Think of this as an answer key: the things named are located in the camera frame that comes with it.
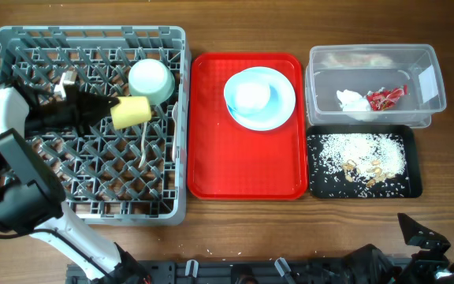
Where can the black food waste tray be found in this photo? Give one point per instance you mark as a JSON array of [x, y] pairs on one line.
[[324, 186]]

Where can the green plastic bowl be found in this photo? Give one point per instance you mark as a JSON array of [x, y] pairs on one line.
[[152, 79]]

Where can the crumpled white paper napkin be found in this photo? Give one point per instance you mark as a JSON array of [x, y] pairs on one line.
[[353, 101]]

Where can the white plastic fork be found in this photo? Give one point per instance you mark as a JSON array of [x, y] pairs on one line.
[[175, 128]]

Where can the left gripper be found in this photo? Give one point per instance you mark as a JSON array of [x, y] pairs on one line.
[[84, 105]]

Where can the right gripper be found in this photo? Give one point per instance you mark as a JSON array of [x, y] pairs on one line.
[[437, 260]]

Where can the peanut shells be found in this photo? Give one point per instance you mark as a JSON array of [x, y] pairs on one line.
[[370, 177]]

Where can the grey plastic dishwasher rack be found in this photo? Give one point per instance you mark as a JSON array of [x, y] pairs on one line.
[[99, 171]]

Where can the light blue small bowl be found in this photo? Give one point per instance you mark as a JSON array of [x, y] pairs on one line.
[[247, 98]]

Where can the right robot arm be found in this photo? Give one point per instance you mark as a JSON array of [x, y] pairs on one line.
[[370, 265]]

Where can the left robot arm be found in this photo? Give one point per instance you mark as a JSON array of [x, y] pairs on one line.
[[32, 197]]

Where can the clear plastic waste bin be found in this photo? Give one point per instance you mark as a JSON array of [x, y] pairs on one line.
[[367, 68]]

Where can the light blue plate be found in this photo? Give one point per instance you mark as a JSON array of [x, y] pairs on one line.
[[280, 106]]

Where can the white plastic spoon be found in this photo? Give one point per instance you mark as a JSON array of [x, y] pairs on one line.
[[142, 145]]

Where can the pile of white rice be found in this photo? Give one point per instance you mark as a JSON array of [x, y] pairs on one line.
[[363, 148]]

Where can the red snack wrapper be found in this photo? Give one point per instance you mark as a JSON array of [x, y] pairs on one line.
[[385, 99]]

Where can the yellow plastic cup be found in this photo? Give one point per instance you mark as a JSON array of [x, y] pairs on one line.
[[130, 111]]

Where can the red plastic serving tray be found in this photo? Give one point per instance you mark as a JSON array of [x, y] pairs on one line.
[[229, 162]]

